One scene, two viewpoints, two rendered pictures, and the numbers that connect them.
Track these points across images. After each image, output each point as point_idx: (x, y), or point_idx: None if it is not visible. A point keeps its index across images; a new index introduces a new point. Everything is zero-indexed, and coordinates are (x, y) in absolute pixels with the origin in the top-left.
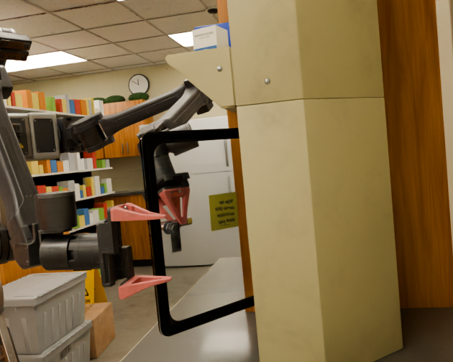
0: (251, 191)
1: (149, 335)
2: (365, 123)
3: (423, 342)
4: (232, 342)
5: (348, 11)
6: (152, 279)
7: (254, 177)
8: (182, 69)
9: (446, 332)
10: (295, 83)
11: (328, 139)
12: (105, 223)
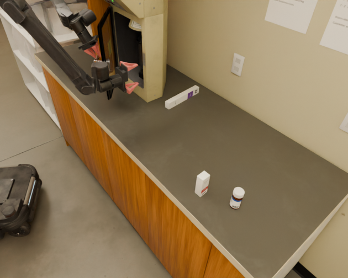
0: (147, 47)
1: (83, 101)
2: (166, 14)
3: (168, 76)
4: (118, 94)
5: None
6: (131, 84)
7: (148, 42)
8: (127, 4)
9: (169, 71)
10: (161, 8)
11: (164, 25)
12: (125, 72)
